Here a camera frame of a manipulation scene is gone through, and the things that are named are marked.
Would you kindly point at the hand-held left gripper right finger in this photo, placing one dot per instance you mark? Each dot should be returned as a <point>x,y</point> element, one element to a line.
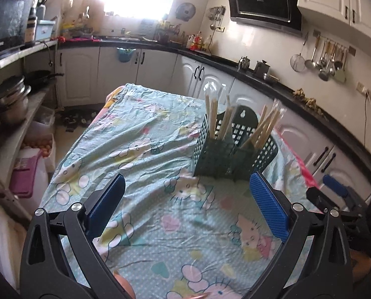
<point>269,205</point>

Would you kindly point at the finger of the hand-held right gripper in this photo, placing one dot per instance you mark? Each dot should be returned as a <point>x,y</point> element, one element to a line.
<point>335,183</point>
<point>321,200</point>

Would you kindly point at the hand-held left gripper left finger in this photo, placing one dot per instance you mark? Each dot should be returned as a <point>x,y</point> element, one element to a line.
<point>106,204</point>

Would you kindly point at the green plastic utensil basket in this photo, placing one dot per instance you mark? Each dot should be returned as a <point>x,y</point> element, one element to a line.
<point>216,158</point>

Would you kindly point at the bunch of chopsticks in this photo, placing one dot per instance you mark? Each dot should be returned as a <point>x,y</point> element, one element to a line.
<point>212,116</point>

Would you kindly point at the person's right hand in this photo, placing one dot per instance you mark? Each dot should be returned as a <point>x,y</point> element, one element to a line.
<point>359,266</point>

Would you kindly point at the cartoon print blue sheet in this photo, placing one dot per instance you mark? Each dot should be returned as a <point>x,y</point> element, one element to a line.
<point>142,162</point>

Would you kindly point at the black kitchen countertop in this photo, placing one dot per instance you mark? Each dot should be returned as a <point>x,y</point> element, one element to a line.
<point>338,126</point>

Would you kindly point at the brown lumpy roots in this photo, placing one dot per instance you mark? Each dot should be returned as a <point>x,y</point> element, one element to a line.
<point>310,102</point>

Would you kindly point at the orange round produce bag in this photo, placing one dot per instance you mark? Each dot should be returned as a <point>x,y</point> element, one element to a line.
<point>39,145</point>

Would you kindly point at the dark slippers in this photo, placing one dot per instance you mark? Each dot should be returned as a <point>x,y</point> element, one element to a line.
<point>72,121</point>

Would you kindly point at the pale green spatula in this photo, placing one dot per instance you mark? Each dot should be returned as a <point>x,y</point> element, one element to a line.
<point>340,76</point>

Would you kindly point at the clear plastic storage box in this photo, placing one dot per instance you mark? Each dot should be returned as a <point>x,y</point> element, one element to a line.
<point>44,116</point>

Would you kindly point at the large steel spoon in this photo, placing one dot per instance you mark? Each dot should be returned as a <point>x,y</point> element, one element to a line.
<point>323,75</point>

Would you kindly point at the black ladle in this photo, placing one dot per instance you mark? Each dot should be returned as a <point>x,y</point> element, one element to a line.
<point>338,64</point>

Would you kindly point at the steel ladle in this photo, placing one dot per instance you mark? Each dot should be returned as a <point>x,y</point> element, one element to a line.
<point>310,64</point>

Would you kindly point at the dark steel teapot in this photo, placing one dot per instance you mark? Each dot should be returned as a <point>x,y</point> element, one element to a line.
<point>261,68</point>

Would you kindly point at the stacked steel pots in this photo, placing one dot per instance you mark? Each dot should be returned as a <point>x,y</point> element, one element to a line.
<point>9,99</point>

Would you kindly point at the black frying pan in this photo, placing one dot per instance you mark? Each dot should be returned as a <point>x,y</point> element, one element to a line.
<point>39,78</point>

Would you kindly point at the steel kettle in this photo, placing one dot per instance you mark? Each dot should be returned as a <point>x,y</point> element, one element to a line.
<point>244,63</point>

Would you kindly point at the teal hanging bin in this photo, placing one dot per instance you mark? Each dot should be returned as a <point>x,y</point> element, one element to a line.
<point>124,54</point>

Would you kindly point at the red cloth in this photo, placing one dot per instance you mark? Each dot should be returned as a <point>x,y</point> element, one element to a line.
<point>79,39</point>

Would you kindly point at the steel storage shelf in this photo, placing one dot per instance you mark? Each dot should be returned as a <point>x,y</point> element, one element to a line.
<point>33,49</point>

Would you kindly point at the yellow oil bottle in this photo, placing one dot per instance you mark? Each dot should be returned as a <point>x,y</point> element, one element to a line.
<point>208,43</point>

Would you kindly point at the red label bottles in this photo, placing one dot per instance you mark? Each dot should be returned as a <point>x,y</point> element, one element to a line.
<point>198,42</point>

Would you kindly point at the grey drawer organizer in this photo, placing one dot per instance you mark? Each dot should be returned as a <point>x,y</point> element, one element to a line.
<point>147,26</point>

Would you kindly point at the counter rack with jars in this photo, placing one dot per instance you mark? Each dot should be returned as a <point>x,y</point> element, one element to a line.
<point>170,32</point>

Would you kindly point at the blue plastic box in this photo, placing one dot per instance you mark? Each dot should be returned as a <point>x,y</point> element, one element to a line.
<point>45,31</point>

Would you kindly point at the black range hood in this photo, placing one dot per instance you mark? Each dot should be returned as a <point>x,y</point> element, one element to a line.
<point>260,3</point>

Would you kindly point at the hanging kitchen tools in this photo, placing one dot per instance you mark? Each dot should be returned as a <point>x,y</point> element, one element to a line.
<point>218,14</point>

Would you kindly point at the black microwave oven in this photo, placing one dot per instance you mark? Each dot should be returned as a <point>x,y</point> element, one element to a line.
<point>8,21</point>

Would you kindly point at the small black fan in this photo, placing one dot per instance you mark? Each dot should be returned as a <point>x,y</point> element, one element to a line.
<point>185,11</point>

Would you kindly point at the white wall socket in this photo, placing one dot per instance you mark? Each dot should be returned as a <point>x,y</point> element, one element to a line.
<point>361,88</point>

